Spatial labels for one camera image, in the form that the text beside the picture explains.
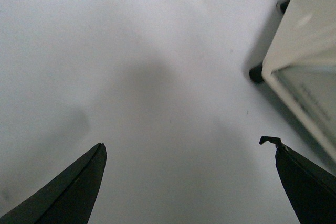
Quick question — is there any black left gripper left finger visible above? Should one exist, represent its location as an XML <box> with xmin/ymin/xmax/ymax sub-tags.
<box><xmin>1</xmin><ymin>143</ymin><xmax>107</xmax><ymax>223</ymax></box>

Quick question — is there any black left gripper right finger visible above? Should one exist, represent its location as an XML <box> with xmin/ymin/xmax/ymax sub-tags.
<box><xmin>259</xmin><ymin>136</ymin><xmax>335</xmax><ymax>223</ymax></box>

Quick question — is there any cream white toaster oven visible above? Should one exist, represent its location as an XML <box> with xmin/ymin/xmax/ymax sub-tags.
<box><xmin>250</xmin><ymin>0</ymin><xmax>335</xmax><ymax>158</ymax></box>

